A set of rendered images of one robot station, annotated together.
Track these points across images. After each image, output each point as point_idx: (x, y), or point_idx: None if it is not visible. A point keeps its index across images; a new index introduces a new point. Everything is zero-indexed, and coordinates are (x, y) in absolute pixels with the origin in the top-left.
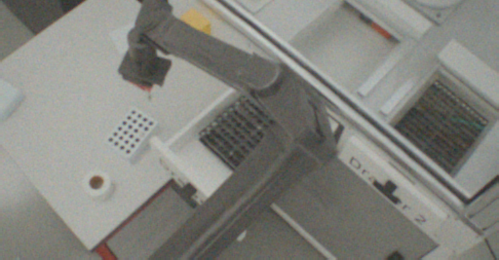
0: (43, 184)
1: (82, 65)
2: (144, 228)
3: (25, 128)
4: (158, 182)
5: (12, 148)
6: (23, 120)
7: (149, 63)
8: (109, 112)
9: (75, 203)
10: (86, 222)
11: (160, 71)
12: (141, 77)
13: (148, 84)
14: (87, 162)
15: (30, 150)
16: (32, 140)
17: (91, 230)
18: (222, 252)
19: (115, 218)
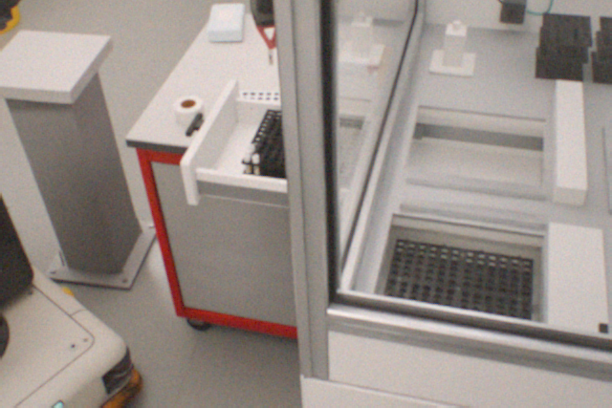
0: (168, 87)
1: None
2: (203, 209)
3: (213, 55)
4: None
5: (187, 57)
6: (219, 52)
7: None
8: (270, 90)
9: (164, 111)
10: (151, 124)
11: (271, 15)
12: (255, 10)
13: (257, 22)
14: (209, 99)
15: (194, 67)
16: (205, 64)
17: (145, 130)
18: (282, 387)
19: (167, 139)
